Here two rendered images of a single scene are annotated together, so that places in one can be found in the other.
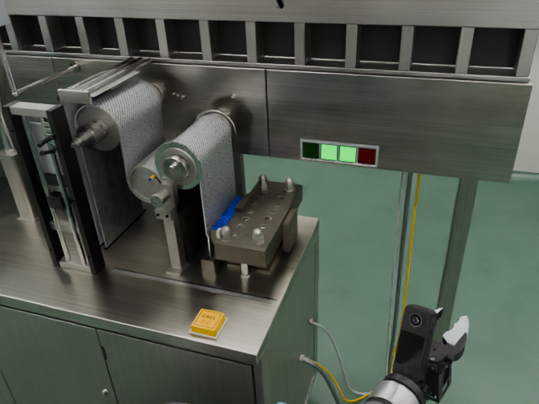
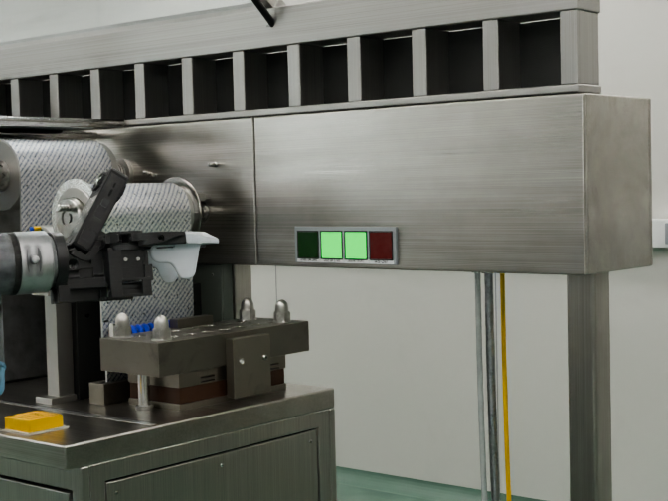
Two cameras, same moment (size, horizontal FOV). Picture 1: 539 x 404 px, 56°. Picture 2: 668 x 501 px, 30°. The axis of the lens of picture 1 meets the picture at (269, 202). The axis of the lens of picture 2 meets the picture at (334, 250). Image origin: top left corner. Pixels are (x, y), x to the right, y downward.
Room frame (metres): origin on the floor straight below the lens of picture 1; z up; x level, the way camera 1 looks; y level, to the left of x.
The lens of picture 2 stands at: (-0.78, -1.03, 1.30)
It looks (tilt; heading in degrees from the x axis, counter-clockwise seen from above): 3 degrees down; 20
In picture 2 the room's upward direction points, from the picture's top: 1 degrees counter-clockwise
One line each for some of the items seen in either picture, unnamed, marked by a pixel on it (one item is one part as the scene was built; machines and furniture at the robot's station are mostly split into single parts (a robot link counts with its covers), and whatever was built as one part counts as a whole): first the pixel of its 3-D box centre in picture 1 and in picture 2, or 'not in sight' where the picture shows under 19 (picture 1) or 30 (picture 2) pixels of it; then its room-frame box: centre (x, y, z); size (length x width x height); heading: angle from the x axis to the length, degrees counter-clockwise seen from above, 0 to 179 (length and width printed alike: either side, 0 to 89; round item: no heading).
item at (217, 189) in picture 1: (219, 191); (147, 285); (1.37, 0.15, 1.11); 0.23 x 0.01 x 0.18; 160
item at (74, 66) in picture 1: (46, 79); not in sight; (1.63, 0.71, 1.41); 0.30 x 0.04 x 0.04; 160
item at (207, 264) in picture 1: (225, 240); (153, 383); (1.37, 0.15, 0.92); 0.28 x 0.04 x 0.04; 160
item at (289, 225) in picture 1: (291, 229); (250, 365); (1.35, -0.07, 0.96); 0.10 x 0.03 x 0.11; 160
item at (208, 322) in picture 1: (208, 322); (34, 421); (1.00, 0.18, 0.91); 0.07 x 0.07 x 0.02; 70
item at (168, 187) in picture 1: (170, 229); (52, 322); (1.25, 0.30, 1.05); 0.06 x 0.05 x 0.31; 160
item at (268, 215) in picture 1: (261, 219); (209, 344); (1.37, 0.03, 1.00); 0.40 x 0.16 x 0.06; 160
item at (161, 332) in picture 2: (257, 235); (161, 327); (1.20, 0.04, 1.05); 0.04 x 0.04 x 0.04
